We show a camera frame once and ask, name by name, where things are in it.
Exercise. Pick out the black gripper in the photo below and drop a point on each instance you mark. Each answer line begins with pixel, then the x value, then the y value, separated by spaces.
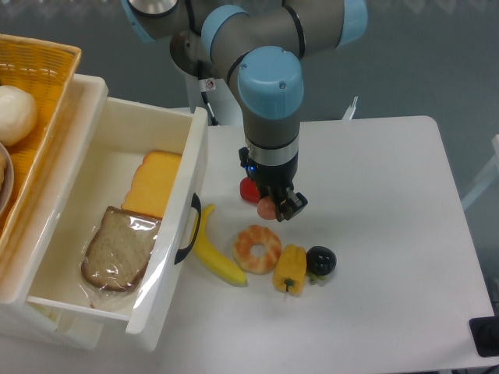
pixel 275 182

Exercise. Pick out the pinkish brown egg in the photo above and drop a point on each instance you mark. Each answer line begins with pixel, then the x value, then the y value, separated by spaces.
pixel 266 209

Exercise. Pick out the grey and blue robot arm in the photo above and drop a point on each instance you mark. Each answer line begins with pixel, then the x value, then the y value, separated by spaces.
pixel 259 58

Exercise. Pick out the white open upper drawer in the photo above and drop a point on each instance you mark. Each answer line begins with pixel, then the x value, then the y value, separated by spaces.
pixel 125 133

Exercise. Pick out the white drawer cabinet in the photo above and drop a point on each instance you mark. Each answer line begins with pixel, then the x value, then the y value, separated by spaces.
pixel 81 109

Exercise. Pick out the red bell pepper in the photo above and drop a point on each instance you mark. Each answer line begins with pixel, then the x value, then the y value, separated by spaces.
pixel 248 191

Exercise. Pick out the yellow bell pepper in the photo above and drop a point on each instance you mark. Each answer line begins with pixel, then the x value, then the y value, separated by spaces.
pixel 290 271

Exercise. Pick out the yellow banana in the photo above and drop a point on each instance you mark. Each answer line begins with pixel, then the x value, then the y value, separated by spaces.
pixel 216 262

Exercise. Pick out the brown bread slice in plastic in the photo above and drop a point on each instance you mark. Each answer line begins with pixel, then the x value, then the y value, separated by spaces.
pixel 118 254

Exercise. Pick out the black device at table edge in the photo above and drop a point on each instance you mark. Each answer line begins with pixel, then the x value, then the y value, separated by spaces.
pixel 485 335

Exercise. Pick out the grey bowl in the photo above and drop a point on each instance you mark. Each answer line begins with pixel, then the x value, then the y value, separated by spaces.
pixel 7 178

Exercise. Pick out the white round bun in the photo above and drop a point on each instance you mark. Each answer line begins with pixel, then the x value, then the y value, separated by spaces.
pixel 18 115

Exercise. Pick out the black drawer handle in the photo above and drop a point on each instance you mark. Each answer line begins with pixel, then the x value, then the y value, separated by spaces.
pixel 192 232

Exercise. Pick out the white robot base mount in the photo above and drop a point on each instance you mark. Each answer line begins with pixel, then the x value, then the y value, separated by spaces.
pixel 214 95

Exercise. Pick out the white frame at right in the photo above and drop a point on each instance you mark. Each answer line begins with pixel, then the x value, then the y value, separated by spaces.
pixel 483 179

